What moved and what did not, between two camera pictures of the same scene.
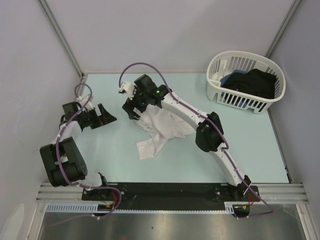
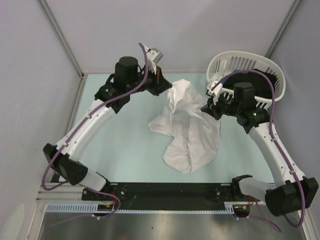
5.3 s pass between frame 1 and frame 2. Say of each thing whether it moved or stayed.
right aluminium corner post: stayed
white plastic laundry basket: stayed
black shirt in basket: stayed
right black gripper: moved
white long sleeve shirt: moved
